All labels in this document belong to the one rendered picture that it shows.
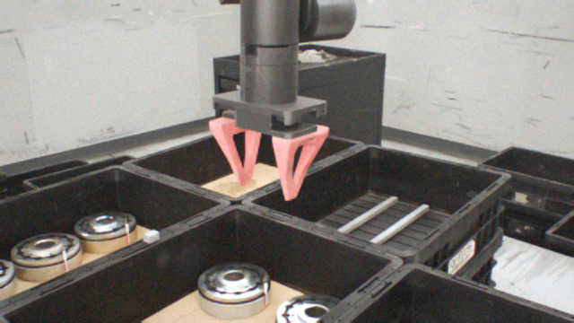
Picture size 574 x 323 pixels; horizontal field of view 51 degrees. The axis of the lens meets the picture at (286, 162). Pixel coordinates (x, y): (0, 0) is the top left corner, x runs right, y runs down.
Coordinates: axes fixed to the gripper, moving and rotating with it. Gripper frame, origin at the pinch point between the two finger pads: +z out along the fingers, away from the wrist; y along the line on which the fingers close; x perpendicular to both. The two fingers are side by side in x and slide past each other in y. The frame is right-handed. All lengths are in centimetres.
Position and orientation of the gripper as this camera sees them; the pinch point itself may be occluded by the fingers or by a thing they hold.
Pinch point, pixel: (267, 184)
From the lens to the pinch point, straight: 62.5
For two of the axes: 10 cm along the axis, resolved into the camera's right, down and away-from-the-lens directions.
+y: -7.8, -2.1, 5.9
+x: -6.2, 2.3, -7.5
